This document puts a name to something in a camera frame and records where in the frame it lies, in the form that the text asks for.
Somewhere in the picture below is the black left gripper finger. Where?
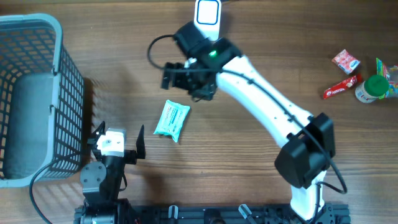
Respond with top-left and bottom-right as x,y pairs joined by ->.
87,121 -> 105,145
136,125 -> 146,159

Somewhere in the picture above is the teal wet wipes pack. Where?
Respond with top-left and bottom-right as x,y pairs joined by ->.
154,100 -> 190,142

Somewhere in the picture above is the red Nescafe stick sachet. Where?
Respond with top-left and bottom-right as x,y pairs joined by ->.
323,73 -> 363,100

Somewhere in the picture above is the red tissue pack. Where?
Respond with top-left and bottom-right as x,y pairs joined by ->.
331,49 -> 361,75

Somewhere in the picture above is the green lid jar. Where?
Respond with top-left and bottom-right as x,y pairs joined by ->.
355,75 -> 389,103

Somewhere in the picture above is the Haribo gummy candy bag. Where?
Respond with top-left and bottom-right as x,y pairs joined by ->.
376,58 -> 398,100

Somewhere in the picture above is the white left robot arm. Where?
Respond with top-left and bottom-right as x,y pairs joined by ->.
73,121 -> 146,224

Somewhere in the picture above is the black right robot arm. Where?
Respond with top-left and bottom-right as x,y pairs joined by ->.
162,22 -> 335,223

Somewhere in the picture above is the white barcode scanner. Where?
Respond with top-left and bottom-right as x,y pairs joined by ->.
193,0 -> 222,41

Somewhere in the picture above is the grey plastic mesh basket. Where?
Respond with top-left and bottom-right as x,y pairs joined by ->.
1,13 -> 85,188

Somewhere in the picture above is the black left camera cable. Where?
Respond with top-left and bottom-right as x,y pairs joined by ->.
28,149 -> 94,224

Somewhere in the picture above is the black camera cable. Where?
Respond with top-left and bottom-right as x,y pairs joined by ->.
28,149 -> 94,224
146,34 -> 348,224

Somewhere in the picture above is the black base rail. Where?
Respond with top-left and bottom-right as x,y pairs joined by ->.
73,203 -> 351,224

